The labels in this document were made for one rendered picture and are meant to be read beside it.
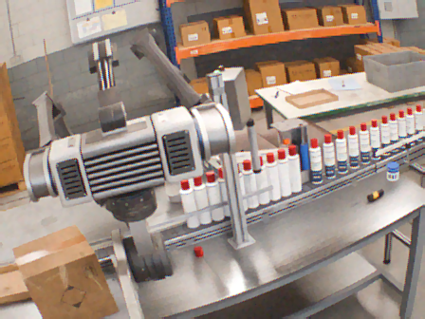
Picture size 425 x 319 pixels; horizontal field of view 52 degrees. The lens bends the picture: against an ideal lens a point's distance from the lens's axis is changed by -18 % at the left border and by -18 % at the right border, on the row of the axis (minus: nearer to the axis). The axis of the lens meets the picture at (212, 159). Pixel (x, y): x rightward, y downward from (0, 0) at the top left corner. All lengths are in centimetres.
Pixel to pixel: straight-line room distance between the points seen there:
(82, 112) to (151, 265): 518
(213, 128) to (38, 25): 520
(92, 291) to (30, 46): 502
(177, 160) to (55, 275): 60
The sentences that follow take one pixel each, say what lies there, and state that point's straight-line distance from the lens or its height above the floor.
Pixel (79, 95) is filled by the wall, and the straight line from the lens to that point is 645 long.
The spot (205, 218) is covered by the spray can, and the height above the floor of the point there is 91.
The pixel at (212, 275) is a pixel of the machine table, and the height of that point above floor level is 83.
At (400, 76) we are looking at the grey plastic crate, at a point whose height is 92.
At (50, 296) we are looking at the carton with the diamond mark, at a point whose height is 102.
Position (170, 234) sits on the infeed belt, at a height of 88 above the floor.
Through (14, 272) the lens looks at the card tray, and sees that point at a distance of 222.
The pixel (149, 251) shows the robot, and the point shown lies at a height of 119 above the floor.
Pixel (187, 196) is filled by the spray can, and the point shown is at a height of 103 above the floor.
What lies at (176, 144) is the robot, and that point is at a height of 147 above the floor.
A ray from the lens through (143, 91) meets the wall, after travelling 647.
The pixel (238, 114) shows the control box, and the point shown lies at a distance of 180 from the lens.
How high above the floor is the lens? 193
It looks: 23 degrees down
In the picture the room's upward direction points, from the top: 10 degrees counter-clockwise
